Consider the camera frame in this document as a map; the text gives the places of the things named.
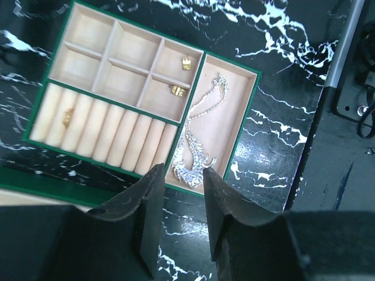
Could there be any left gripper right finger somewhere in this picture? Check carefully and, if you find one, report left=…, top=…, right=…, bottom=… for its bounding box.
left=203, top=168, right=280, bottom=261

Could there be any gold earring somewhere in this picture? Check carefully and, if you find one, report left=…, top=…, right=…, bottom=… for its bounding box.
left=182, top=53, right=192, bottom=71
left=169, top=85, right=187, bottom=97

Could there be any gold ring in tray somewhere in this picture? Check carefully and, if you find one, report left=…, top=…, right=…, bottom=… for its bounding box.
left=61, top=108, right=76, bottom=126

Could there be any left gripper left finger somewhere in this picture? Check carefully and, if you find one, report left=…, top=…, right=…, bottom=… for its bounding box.
left=87, top=164, right=165, bottom=280

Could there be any green jewelry tray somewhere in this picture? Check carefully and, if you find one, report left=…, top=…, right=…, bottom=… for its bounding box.
left=22, top=1, right=261, bottom=200

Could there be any silver crystal necklace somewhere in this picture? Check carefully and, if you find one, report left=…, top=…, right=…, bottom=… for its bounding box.
left=171, top=73, right=231, bottom=190

